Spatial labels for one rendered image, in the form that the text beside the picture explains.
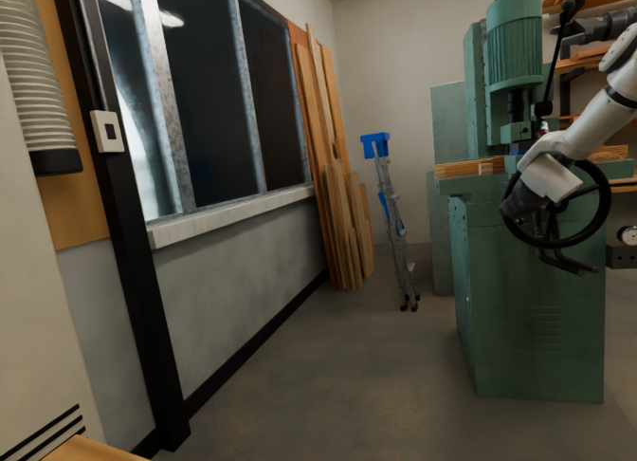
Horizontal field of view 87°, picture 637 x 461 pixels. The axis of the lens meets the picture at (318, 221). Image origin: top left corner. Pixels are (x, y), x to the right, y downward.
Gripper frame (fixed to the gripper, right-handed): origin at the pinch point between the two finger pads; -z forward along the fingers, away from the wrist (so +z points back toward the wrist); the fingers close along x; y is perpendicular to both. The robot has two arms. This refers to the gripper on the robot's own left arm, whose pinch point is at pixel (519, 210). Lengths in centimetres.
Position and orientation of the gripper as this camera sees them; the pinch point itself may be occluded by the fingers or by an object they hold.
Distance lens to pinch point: 112.6
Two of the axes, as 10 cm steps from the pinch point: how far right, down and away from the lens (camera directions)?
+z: -2.8, -3.2, -9.0
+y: -2.7, -8.8, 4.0
